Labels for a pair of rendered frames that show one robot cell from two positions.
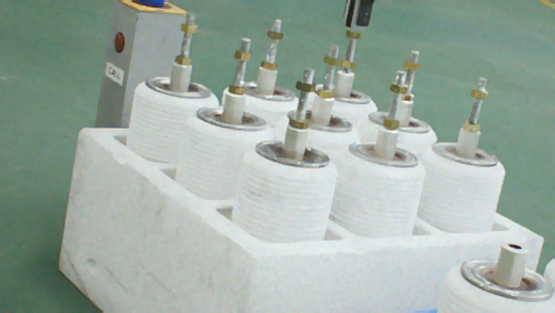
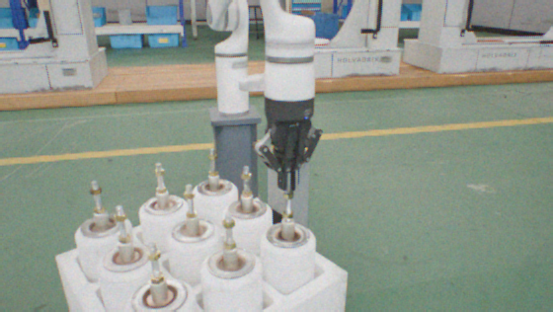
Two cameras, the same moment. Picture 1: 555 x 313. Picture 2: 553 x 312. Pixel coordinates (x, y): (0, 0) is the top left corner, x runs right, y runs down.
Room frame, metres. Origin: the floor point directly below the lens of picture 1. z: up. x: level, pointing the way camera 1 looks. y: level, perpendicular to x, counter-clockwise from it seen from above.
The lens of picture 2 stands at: (1.43, -0.57, 0.64)
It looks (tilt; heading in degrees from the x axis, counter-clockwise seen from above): 23 degrees down; 89
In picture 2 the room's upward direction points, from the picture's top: straight up
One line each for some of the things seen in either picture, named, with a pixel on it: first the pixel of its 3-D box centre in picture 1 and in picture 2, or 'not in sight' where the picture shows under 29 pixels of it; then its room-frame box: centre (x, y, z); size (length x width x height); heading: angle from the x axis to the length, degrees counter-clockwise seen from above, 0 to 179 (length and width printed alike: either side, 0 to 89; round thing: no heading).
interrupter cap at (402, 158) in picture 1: (383, 155); (127, 257); (1.20, -0.05, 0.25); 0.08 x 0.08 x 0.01
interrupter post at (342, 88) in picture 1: (343, 85); (287, 228); (1.46, 0.01, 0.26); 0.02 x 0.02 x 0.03
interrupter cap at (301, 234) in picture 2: (341, 95); (287, 235); (1.46, 0.01, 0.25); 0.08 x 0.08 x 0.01
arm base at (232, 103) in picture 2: not in sight; (232, 84); (1.32, 0.60, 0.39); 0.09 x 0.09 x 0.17; 12
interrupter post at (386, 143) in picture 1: (386, 144); (126, 250); (1.20, -0.05, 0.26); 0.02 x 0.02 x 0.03
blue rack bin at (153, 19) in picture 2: not in sight; (162, 15); (0.05, 4.78, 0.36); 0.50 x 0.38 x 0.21; 102
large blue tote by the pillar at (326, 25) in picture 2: not in sight; (317, 29); (2.02, 4.83, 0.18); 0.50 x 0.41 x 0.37; 106
